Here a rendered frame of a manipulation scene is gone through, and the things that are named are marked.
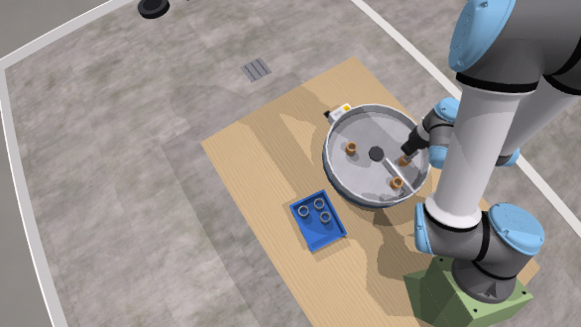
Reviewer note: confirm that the blue crate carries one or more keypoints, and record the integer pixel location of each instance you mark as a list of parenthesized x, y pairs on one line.
[(318, 234)]

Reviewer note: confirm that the bronze bushing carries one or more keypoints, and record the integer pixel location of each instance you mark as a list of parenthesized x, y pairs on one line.
[(401, 161), (353, 145), (398, 180)]

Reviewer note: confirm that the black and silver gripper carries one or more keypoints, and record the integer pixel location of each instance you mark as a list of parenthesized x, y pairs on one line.
[(418, 139)]

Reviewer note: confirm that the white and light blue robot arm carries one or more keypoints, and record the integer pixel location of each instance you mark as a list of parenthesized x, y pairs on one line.
[(497, 46)]

